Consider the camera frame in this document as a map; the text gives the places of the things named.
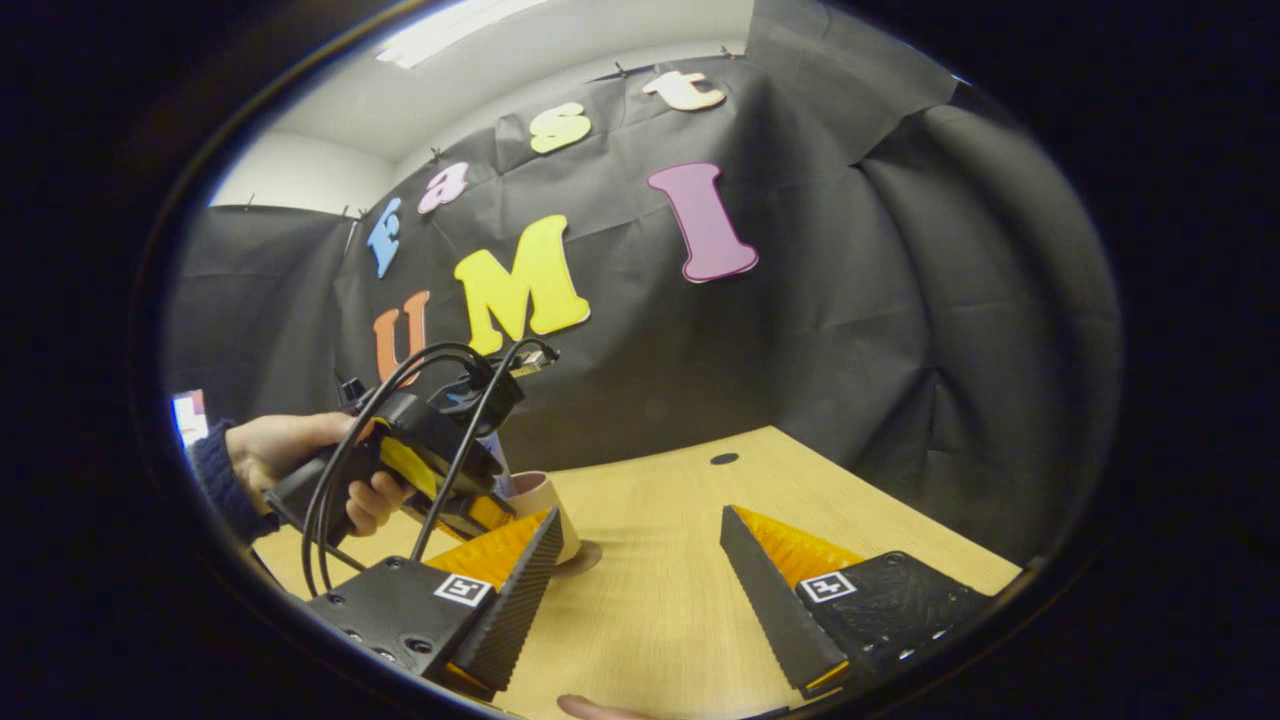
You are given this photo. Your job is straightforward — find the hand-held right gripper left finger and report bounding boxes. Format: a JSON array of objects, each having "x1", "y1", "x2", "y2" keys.
[{"x1": 305, "y1": 507, "x2": 566, "y2": 701}]

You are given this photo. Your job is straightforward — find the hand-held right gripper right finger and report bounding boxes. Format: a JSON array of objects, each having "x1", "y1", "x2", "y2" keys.
[{"x1": 720, "y1": 505, "x2": 991, "y2": 701}]

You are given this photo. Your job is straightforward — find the beige cup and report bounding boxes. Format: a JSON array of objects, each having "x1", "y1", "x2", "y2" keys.
[{"x1": 500, "y1": 470, "x2": 584, "y2": 566}]

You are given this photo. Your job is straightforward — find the brown round coaster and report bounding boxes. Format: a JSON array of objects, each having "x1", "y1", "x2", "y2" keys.
[{"x1": 553, "y1": 540, "x2": 605, "y2": 579}]

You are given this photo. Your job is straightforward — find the wooden desktop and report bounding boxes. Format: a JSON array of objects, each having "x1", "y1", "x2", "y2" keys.
[{"x1": 250, "y1": 425, "x2": 1023, "y2": 720}]

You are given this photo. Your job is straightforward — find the black backdrop cloth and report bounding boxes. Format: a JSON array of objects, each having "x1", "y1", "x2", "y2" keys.
[{"x1": 165, "y1": 0, "x2": 1121, "y2": 561}]

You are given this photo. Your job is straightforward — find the computer monitor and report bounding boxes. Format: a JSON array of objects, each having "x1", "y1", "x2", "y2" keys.
[{"x1": 172, "y1": 390, "x2": 209, "y2": 446}]

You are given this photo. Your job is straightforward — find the black cable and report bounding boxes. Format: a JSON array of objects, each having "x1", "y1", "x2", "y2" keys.
[
  {"x1": 300, "y1": 342, "x2": 491, "y2": 599},
  {"x1": 410, "y1": 340, "x2": 526, "y2": 563}
]

